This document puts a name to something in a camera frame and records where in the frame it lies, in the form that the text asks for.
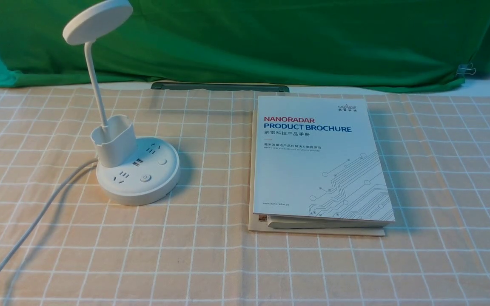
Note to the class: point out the white desk lamp with socket base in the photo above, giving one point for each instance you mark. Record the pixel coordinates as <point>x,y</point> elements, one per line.
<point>132,171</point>

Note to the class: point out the dark grey bar at table edge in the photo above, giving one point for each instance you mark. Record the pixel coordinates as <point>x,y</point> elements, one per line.
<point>178,86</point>

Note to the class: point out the white Nanoradar product brochure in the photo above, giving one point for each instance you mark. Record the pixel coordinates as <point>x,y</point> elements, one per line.
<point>315,164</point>

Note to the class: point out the green backdrop cloth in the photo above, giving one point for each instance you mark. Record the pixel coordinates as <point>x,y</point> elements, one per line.
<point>396,46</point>

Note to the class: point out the beige checkered tablecloth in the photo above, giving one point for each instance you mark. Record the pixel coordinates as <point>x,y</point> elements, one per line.
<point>194,248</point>

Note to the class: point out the silver binder clip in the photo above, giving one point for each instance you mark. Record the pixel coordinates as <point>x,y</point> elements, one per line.
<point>465,70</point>

